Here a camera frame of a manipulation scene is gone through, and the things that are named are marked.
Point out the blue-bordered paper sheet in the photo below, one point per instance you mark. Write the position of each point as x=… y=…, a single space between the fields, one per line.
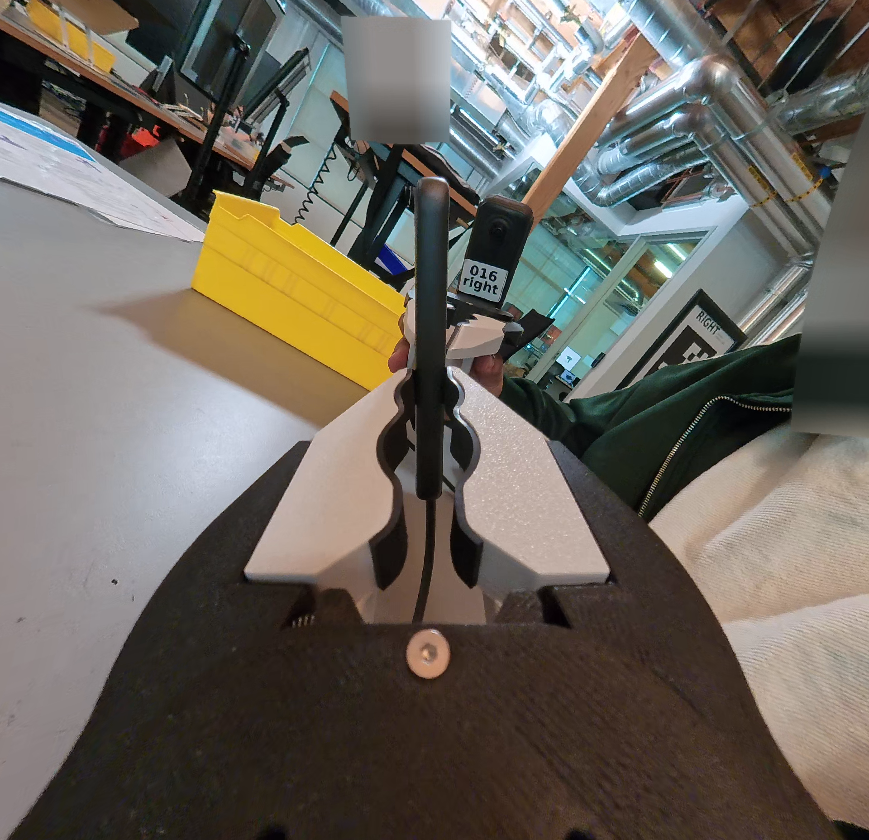
x=68 y=174

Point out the black computer monitor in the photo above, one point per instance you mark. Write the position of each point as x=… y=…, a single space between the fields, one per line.
x=227 y=32

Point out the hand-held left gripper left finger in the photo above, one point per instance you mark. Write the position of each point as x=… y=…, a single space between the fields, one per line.
x=326 y=514

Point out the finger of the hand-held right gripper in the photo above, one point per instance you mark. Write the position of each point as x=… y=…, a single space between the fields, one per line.
x=482 y=337
x=409 y=327

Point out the framed marker poster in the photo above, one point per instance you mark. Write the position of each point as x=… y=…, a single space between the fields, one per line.
x=686 y=344

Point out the yellow plastic bin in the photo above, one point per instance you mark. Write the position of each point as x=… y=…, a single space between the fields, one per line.
x=285 y=290

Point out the slim dark grey USB hub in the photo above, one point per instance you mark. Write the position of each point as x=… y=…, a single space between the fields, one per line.
x=431 y=310

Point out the grey desk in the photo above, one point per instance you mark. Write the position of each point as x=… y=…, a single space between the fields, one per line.
x=136 y=412

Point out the bent silver ventilation duct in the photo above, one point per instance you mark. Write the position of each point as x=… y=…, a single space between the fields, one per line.
x=679 y=99

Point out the person's right forearm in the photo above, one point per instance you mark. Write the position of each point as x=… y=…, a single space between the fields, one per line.
x=543 y=412

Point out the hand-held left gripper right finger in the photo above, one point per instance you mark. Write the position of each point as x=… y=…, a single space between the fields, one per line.
x=529 y=514

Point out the person's right hand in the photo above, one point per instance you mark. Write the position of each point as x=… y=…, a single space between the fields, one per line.
x=490 y=371

